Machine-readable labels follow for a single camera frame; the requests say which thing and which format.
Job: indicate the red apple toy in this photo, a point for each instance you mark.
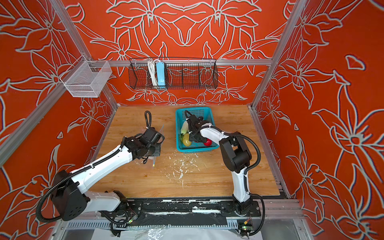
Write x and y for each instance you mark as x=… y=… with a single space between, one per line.
x=208 y=143

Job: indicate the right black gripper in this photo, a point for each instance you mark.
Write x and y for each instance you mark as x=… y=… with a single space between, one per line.
x=191 y=138

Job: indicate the clear plastic wall bin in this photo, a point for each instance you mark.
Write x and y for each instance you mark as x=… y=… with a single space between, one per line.
x=86 y=79

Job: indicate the black wire wall basket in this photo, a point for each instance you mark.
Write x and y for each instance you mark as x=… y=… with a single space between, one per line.
x=180 y=73

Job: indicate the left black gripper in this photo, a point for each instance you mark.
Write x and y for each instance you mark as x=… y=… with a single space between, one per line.
x=158 y=152

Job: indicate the teal plastic basket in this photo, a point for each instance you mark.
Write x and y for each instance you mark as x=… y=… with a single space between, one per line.
x=180 y=118

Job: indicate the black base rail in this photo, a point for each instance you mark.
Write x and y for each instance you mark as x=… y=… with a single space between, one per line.
x=189 y=212

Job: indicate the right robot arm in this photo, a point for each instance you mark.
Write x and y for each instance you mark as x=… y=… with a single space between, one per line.
x=240 y=154

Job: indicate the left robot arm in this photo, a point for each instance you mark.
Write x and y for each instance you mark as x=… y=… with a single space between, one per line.
x=70 y=194

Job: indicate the white radish toy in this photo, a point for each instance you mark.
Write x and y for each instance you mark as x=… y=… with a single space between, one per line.
x=185 y=128

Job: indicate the yellow potato toy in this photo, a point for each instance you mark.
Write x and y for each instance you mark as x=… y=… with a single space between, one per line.
x=186 y=140

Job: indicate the light blue box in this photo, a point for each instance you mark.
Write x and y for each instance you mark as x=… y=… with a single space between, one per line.
x=160 y=67

